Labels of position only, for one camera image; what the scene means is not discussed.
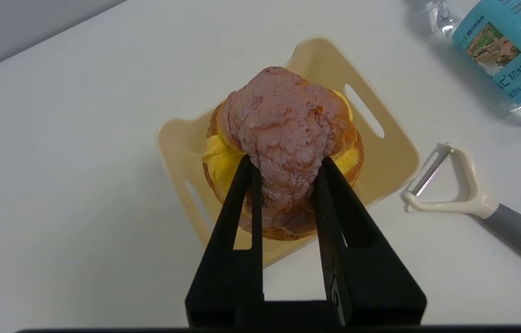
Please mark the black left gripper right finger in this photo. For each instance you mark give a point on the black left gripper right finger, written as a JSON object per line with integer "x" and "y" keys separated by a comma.
{"x": 366, "y": 277}

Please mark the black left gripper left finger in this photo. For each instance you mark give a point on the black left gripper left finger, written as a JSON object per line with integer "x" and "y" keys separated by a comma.
{"x": 242, "y": 277}

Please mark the cream puff pastry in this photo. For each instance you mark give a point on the cream puff pastry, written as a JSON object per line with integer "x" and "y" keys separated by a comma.
{"x": 283, "y": 134}

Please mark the cream plastic storage box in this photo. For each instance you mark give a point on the cream plastic storage box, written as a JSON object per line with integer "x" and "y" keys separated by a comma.
{"x": 380, "y": 152}

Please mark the clear water bottle blue label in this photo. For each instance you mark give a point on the clear water bottle blue label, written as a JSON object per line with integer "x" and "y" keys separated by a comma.
{"x": 510, "y": 55}

